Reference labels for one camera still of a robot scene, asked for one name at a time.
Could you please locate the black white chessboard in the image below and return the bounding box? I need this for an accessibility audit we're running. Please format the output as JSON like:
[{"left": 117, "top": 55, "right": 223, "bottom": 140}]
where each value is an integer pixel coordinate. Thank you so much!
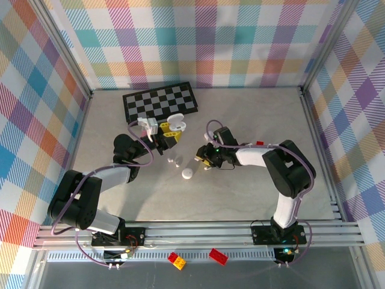
[{"left": 122, "top": 81, "right": 199, "bottom": 128}]

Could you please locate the long red toy brick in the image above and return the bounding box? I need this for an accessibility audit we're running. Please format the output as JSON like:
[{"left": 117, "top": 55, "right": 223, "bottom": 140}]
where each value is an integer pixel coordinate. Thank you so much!
[{"left": 209, "top": 247, "right": 229, "bottom": 266}]

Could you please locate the red yellow toy brick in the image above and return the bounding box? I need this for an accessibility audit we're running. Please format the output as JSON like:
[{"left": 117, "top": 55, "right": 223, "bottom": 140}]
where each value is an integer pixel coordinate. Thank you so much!
[{"left": 167, "top": 252, "right": 187, "bottom": 270}]

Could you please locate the small circuit board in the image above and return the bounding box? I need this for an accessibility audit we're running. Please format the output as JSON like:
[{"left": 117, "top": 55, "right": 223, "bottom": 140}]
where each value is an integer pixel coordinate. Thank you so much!
[
  {"left": 103, "top": 249, "right": 135, "bottom": 261},
  {"left": 274, "top": 246, "right": 295, "bottom": 257}
]

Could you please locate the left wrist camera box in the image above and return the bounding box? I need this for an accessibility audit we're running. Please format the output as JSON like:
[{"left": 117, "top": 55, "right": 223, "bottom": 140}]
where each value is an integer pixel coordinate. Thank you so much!
[{"left": 137, "top": 117, "right": 159, "bottom": 137}]

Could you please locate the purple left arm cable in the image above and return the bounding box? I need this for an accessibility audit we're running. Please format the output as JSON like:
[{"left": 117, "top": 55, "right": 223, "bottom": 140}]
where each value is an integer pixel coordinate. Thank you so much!
[{"left": 51, "top": 122, "right": 157, "bottom": 269}]

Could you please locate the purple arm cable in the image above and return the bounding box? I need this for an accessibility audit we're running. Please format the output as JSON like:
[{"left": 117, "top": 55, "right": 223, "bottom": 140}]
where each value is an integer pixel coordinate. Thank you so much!
[
  {"left": 205, "top": 119, "right": 316, "bottom": 269},
  {"left": 51, "top": 122, "right": 157, "bottom": 269}
]

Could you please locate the long slotted aluminium rail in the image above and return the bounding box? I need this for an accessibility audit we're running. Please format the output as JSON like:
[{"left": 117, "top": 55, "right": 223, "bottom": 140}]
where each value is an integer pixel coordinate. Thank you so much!
[{"left": 32, "top": 220, "right": 367, "bottom": 250}]

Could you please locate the aluminium side rail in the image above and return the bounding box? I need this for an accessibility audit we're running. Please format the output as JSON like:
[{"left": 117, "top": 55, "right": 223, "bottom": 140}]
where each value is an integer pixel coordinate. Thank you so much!
[{"left": 298, "top": 86, "right": 345, "bottom": 223}]

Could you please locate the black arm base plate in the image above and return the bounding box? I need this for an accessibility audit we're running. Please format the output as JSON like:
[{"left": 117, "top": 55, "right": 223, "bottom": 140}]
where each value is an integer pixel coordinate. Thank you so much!
[
  {"left": 251, "top": 225, "right": 307, "bottom": 245},
  {"left": 91, "top": 227, "right": 147, "bottom": 247}
]

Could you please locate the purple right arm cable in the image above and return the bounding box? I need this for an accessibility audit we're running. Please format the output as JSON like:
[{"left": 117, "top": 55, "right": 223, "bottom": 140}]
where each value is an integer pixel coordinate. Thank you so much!
[{"left": 205, "top": 119, "right": 316, "bottom": 269}]

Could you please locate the grey perforated cable duct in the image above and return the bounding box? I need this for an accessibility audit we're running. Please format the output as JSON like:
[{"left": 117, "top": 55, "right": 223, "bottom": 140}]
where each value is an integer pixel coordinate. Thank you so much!
[{"left": 46, "top": 250, "right": 277, "bottom": 263}]

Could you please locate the aluminium frame post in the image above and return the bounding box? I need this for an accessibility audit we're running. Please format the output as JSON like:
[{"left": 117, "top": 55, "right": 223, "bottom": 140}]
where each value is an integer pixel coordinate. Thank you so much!
[
  {"left": 299, "top": 0, "right": 363, "bottom": 96},
  {"left": 28, "top": 0, "right": 93, "bottom": 99}
]

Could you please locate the aluminium frame leg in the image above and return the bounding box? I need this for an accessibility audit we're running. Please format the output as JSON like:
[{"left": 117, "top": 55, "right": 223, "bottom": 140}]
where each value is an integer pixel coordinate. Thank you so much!
[
  {"left": 350, "top": 246, "right": 372, "bottom": 289},
  {"left": 23, "top": 249, "right": 48, "bottom": 289}
]

